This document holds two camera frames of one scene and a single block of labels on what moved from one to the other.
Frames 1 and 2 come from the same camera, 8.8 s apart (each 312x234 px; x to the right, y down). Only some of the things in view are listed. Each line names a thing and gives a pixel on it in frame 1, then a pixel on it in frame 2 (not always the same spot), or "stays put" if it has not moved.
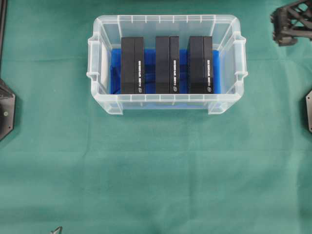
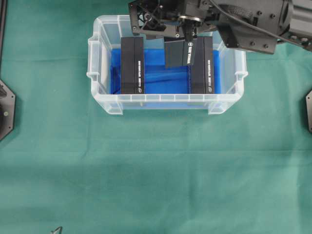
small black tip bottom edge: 58,230 stays put
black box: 132,66 stays put
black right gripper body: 292,21 → 167,18
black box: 167,65 → 175,53
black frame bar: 3,12 stays put
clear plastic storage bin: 166,61 stays put
